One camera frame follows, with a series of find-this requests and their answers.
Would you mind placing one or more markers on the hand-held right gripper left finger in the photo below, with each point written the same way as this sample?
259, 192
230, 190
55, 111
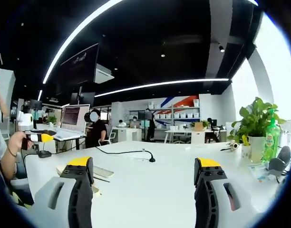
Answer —
81, 202

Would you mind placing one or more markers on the white ceiling air conditioner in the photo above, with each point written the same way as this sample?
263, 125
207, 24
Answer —
103, 73

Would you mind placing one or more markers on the grey handheld scanner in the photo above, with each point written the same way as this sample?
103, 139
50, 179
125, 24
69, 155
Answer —
279, 161

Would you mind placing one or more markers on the leafy plant in white pot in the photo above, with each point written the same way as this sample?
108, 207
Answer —
253, 123

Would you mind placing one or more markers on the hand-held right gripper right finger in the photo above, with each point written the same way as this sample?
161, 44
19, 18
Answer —
207, 202

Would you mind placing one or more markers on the open silver laptop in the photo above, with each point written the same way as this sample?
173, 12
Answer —
73, 118

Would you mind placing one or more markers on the light wooden utensil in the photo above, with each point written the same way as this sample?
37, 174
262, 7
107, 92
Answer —
96, 190

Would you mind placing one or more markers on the brown cardboard box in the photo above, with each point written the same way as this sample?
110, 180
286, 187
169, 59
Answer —
198, 126

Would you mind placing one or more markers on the thin dark chopstick utensil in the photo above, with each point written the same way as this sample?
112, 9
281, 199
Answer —
102, 179

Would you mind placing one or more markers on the small white cup with plant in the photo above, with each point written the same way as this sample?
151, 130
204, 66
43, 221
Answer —
245, 150

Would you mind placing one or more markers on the hanging black display screen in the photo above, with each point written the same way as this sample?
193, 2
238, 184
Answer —
80, 65

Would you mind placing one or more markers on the black office chair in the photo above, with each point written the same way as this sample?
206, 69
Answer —
214, 129

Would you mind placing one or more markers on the green plastic bottle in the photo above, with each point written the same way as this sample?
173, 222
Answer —
272, 140

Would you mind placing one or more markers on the grey storage shelf with boxes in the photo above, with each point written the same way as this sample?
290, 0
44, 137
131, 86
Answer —
181, 114

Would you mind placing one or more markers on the white office desk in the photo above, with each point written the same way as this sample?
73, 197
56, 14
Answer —
183, 134

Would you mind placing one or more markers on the person's left hand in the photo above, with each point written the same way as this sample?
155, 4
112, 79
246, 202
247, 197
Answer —
17, 142

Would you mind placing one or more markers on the dark wristband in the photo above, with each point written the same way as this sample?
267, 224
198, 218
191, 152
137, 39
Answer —
12, 152

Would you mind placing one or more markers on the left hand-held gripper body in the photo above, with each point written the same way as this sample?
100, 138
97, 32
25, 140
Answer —
25, 121

